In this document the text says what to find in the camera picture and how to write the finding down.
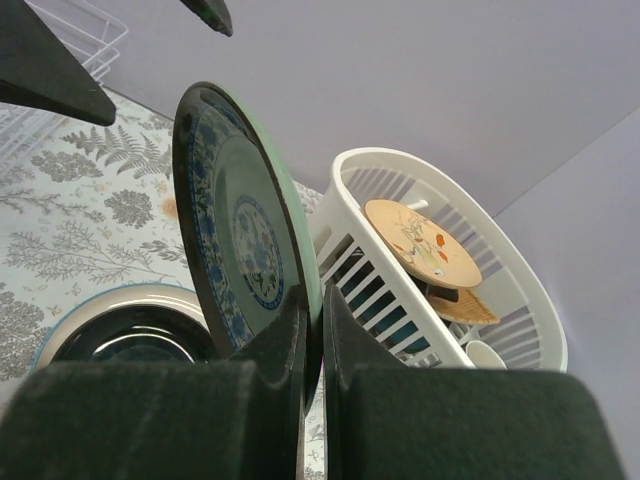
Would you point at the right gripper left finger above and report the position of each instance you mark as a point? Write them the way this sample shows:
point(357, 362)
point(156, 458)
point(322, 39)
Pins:
point(240, 417)

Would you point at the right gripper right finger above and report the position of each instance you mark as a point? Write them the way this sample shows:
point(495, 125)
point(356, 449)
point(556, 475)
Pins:
point(386, 420)

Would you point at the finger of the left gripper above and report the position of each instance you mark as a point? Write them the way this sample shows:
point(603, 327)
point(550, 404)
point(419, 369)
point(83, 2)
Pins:
point(38, 71)
point(214, 13)

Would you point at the blue floral green plate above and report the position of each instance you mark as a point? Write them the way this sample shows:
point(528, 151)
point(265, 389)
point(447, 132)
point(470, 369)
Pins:
point(242, 223)

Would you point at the dark teal dish in basket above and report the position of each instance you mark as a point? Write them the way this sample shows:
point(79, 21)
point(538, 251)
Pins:
point(369, 289)

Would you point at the white plastic slatted basket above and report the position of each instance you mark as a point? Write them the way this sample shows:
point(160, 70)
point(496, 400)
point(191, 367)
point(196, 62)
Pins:
point(530, 334)

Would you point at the white cup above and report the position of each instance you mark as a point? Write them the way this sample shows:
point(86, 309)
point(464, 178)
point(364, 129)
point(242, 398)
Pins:
point(483, 356)

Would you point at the dark brown plate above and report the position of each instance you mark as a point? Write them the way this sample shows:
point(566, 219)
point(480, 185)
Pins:
point(139, 333)

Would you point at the tan fan-shaped plate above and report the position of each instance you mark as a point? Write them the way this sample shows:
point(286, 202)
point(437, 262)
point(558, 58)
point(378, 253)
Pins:
point(468, 310)

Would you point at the floral table mat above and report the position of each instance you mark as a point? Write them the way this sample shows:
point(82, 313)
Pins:
point(95, 214)

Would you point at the beige floral round plate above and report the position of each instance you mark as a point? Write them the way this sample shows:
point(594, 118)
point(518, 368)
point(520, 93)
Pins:
point(422, 247)

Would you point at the white wire dish rack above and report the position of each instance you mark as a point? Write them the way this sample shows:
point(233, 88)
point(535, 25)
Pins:
point(92, 36)

